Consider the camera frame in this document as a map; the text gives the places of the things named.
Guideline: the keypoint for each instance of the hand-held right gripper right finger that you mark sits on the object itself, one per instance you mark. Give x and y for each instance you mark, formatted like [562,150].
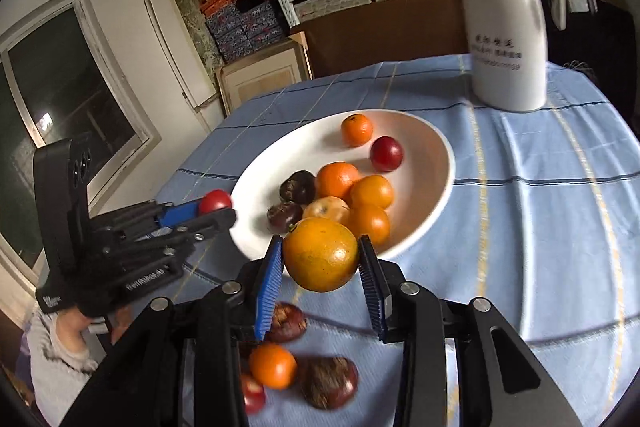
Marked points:
[375,297]

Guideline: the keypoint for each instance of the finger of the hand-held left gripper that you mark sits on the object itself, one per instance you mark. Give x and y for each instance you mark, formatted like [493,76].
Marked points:
[180,214]
[215,221]

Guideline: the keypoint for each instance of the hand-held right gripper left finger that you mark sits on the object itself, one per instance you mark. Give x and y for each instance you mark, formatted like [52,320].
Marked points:
[267,287]

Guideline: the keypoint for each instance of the small red plum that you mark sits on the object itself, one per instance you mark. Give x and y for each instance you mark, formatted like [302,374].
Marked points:
[216,201]

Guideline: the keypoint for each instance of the large orange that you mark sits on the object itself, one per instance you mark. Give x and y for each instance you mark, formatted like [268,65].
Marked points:
[320,254]

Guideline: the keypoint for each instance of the dark purple passion fruit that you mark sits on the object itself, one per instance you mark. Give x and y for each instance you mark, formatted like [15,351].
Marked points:
[287,322]
[297,186]
[330,382]
[284,218]

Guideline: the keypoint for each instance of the orange tangerine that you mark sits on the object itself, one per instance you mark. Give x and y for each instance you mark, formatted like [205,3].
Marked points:
[272,366]
[371,192]
[337,179]
[370,224]

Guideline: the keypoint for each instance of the pale orange fruit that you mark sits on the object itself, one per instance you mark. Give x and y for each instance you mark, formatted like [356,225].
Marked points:
[327,209]

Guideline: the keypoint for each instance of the white oval plate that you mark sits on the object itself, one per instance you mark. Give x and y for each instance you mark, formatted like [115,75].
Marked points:
[420,187]

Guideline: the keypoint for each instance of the person's left forearm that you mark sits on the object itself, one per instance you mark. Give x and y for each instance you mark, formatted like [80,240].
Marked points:
[55,377]

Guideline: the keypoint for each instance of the person's left hand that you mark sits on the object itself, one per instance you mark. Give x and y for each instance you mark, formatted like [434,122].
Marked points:
[70,327]

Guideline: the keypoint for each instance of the dark red plum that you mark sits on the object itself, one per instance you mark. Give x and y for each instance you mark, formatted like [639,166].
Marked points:
[254,394]

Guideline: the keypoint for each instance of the blue checked tablecloth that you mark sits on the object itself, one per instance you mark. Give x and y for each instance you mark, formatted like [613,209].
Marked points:
[525,232]

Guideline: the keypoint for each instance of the green marbled board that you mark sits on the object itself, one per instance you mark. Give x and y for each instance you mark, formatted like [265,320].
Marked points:
[197,27]

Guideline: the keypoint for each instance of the stack of blue patterned boxes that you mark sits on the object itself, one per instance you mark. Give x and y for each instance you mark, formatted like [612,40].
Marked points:
[245,29]

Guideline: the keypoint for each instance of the brown cardboard box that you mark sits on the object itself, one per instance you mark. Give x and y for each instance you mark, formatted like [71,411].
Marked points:
[385,37]

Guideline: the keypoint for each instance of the white thermos jug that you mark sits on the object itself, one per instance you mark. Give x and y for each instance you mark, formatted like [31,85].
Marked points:
[500,22]

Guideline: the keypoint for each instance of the window with white frame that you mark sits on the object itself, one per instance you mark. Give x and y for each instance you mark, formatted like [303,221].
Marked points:
[75,107]

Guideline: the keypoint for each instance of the wooden picture frame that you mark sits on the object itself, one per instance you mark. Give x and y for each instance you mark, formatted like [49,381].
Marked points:
[265,77]

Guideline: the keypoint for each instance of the white wall conduit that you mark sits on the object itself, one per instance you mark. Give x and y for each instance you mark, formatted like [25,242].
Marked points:
[172,57]

